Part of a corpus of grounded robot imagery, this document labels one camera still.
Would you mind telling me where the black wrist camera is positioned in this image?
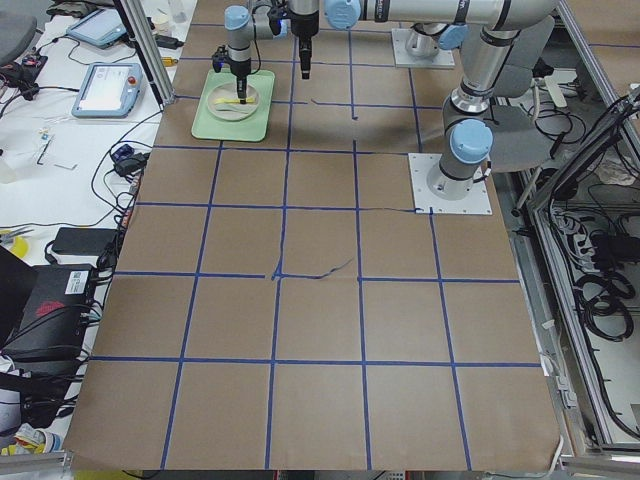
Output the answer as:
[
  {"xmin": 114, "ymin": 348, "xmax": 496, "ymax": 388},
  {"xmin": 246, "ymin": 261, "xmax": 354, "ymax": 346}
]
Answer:
[{"xmin": 211, "ymin": 45, "xmax": 229, "ymax": 73}]

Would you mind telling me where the grey office chair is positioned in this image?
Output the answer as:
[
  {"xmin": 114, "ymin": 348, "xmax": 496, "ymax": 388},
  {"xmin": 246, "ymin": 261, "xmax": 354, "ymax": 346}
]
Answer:
[{"xmin": 489, "ymin": 15, "xmax": 554, "ymax": 173}]

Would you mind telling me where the blue teach pendant far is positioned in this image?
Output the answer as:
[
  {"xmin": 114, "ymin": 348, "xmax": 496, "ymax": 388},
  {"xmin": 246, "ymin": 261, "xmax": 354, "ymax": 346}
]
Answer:
[{"xmin": 66, "ymin": 8, "xmax": 126, "ymax": 49}]

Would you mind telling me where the light green tray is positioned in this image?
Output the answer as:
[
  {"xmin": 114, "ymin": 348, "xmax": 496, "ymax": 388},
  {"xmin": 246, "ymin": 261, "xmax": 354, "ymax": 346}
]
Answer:
[{"xmin": 191, "ymin": 69, "xmax": 275, "ymax": 142}]

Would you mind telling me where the blue teach pendant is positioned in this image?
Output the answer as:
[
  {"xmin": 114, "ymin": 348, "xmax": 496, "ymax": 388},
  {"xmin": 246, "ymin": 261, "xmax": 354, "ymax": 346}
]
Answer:
[
  {"xmin": 71, "ymin": 63, "xmax": 143, "ymax": 118},
  {"xmin": 66, "ymin": 8, "xmax": 126, "ymax": 49}
]

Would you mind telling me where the aluminium frame post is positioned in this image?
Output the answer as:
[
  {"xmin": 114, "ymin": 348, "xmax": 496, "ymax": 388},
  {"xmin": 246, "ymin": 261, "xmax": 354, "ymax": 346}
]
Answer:
[{"xmin": 113, "ymin": 0, "xmax": 175, "ymax": 108}]

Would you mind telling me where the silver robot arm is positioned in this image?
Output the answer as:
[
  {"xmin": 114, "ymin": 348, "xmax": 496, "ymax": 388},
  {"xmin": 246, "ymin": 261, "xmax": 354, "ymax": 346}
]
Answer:
[
  {"xmin": 221, "ymin": 1, "xmax": 470, "ymax": 104},
  {"xmin": 212, "ymin": 0, "xmax": 557, "ymax": 201}
]

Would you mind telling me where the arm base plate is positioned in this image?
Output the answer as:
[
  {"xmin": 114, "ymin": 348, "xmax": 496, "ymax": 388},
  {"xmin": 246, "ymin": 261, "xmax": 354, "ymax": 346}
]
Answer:
[
  {"xmin": 392, "ymin": 24, "xmax": 455, "ymax": 69},
  {"xmin": 408, "ymin": 153, "xmax": 492, "ymax": 215}
]

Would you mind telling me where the blue teach pendant near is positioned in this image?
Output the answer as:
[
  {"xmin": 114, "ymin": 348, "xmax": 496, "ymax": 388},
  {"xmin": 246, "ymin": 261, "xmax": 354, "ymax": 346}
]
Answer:
[{"xmin": 71, "ymin": 63, "xmax": 143, "ymax": 118}]

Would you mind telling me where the black power adapter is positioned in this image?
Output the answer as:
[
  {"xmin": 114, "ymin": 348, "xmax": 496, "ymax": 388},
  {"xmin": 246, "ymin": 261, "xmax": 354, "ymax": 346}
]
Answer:
[{"xmin": 51, "ymin": 227, "xmax": 116, "ymax": 256}]

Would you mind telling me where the white round plate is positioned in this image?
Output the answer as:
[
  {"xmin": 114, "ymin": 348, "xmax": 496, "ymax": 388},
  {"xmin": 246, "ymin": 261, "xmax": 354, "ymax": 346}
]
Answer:
[{"xmin": 206, "ymin": 82, "xmax": 260, "ymax": 121}]

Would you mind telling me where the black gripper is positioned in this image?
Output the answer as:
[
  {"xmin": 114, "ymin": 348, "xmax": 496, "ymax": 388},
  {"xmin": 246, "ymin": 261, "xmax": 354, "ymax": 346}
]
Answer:
[
  {"xmin": 231, "ymin": 60, "xmax": 250, "ymax": 104},
  {"xmin": 290, "ymin": 10, "xmax": 319, "ymax": 75}
]

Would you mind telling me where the black computer box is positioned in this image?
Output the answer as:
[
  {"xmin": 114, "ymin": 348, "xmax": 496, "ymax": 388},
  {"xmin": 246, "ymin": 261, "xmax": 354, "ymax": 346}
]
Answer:
[{"xmin": 1, "ymin": 264, "xmax": 97, "ymax": 362}]

